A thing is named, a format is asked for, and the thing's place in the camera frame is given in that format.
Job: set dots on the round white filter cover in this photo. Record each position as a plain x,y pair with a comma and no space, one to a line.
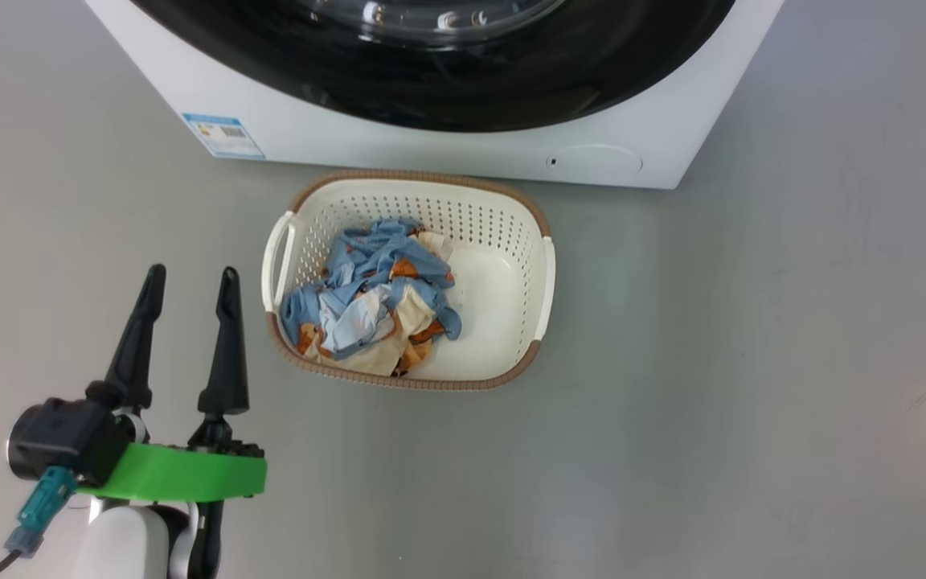
596,161

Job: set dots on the cream laundry basket brown rim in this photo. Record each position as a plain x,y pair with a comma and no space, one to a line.
503,322

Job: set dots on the blue white energy label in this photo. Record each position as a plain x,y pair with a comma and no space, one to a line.
223,135

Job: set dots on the white front-load washing machine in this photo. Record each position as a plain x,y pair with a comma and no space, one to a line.
350,137

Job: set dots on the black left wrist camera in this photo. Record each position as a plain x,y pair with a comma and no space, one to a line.
69,438

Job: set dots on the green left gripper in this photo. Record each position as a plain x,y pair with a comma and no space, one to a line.
182,474

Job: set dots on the black round glass washer door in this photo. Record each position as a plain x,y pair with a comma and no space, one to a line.
431,88

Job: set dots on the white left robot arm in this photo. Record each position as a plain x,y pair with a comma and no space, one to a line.
121,539

